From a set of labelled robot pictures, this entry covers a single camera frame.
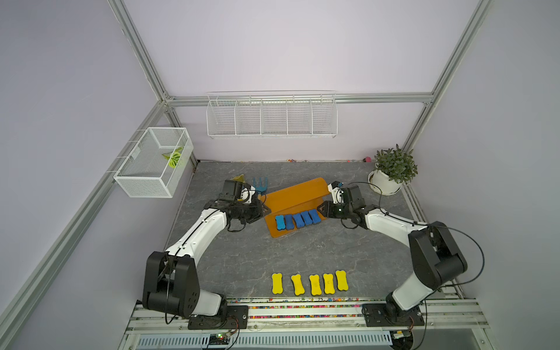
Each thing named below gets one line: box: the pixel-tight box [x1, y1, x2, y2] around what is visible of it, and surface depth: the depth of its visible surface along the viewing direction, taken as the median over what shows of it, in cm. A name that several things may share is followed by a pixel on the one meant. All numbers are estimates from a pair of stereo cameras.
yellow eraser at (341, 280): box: [335, 269, 350, 291], surface depth 82 cm
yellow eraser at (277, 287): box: [271, 272, 284, 294], surface depth 81 cm
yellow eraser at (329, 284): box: [323, 272, 336, 295], surface depth 80 cm
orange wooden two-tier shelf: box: [260, 177, 332, 239], surface depth 93 cm
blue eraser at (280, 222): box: [275, 215, 286, 230], surface depth 96 cm
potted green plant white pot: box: [367, 143, 418, 196], surface depth 96 cm
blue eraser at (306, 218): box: [300, 210, 314, 227], surface depth 98 cm
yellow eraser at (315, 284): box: [309, 274, 323, 297], surface depth 80 cm
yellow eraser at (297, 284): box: [290, 273, 306, 297], surface depth 80 cm
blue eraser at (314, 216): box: [308, 208, 322, 224], surface depth 97 cm
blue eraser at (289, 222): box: [285, 214, 295, 231], surface depth 97 cm
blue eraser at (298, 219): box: [292, 212, 306, 229], surface depth 96 cm
